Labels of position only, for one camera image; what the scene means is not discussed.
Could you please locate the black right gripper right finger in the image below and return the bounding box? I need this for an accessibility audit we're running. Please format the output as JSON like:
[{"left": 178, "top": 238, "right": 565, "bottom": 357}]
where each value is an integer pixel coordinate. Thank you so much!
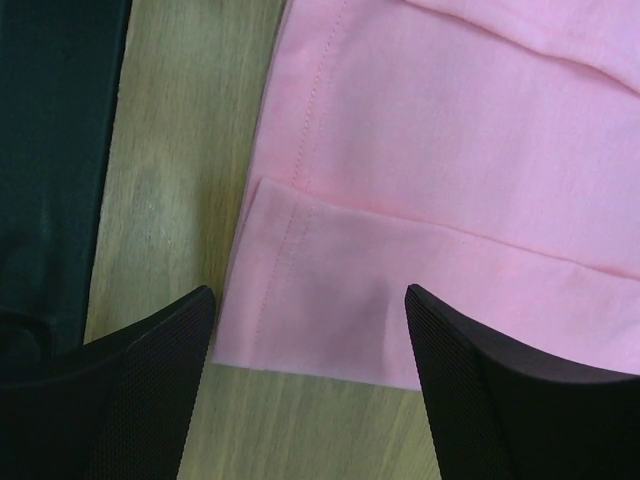
[{"left": 405, "top": 284, "right": 639, "bottom": 479}]

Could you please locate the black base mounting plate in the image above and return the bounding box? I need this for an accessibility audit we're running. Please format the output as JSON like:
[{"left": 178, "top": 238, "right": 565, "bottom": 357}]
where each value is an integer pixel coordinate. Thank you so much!
[{"left": 1, "top": 1, "right": 131, "bottom": 375}]

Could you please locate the pink t shirt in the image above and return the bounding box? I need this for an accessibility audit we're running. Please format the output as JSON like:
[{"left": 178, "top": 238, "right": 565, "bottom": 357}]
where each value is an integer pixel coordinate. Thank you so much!
[{"left": 213, "top": 1, "right": 639, "bottom": 390}]

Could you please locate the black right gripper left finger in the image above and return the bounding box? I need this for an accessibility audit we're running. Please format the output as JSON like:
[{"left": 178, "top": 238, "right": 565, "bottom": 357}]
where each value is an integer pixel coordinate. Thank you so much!
[{"left": 1, "top": 286, "right": 216, "bottom": 479}]

